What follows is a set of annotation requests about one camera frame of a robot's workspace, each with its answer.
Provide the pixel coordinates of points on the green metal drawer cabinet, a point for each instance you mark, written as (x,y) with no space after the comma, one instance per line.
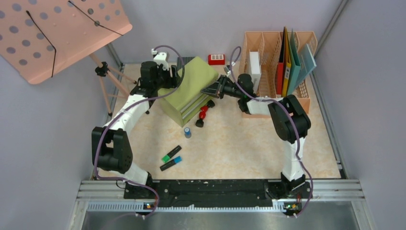
(182,105)

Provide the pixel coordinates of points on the red and black dumbbell toy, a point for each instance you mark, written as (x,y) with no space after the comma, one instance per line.
(202,113)

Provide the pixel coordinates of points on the yellow plastic clip folder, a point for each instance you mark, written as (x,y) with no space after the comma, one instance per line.
(287,63)

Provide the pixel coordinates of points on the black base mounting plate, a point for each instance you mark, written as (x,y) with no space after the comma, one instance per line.
(217,193)

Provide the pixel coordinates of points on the gray lego baseplate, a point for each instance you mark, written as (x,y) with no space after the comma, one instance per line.
(183,61)

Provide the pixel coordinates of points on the light blue hardcover book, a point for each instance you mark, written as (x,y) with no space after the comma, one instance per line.
(307,62)

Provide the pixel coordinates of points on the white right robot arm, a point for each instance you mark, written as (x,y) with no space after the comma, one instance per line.
(290,121)

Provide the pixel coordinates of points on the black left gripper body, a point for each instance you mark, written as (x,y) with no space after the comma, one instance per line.
(165,79)

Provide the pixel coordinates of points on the pink music stand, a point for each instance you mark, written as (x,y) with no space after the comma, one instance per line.
(40,38)

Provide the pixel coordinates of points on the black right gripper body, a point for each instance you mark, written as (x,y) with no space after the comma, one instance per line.
(231,89)

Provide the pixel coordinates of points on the teal plastic folder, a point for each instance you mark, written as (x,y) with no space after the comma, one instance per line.
(295,63)

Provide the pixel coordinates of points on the red small box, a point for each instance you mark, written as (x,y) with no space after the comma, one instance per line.
(216,59)

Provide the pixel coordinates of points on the white paper booklet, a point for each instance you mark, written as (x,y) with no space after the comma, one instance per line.
(254,69)

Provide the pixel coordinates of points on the small blue glue bottle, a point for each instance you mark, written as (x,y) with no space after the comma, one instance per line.
(187,132)

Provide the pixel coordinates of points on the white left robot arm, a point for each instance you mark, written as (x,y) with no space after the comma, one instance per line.
(112,155)

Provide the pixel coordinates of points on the red folder in organizer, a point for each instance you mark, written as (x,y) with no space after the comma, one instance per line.
(280,66)

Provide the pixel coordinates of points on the black blue highlighter marker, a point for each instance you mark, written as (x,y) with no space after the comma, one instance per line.
(171,163)

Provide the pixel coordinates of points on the beige plastic file organizer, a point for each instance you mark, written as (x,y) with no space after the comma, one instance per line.
(269,45)

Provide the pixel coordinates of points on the black green highlighter marker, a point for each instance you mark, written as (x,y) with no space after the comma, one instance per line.
(173,152)

